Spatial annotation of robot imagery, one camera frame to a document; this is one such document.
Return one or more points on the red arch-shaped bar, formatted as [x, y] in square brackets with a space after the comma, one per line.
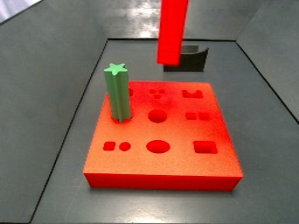
[174, 12]

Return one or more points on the black curved fixture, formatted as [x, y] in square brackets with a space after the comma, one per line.
[192, 60]

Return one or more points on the red block with shaped holes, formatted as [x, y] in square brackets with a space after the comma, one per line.
[172, 146]

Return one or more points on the green star-shaped peg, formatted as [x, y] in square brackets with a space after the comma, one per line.
[116, 80]

